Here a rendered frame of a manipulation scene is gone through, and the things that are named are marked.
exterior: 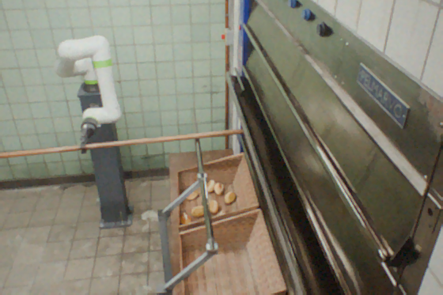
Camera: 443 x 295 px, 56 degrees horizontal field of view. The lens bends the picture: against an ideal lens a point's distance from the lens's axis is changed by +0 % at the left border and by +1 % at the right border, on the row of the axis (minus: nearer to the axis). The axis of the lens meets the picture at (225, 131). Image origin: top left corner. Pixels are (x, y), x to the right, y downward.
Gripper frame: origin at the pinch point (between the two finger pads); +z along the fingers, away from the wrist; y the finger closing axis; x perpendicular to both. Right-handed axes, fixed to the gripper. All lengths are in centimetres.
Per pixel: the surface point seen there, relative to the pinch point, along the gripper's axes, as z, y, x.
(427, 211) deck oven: 147, -72, -97
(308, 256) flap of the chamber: 114, -24, -90
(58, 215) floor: -82, 118, 52
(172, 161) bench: -64, 60, -48
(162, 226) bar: 37, 30, -41
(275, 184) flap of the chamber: 77, -24, -89
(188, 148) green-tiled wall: -125, 88, -63
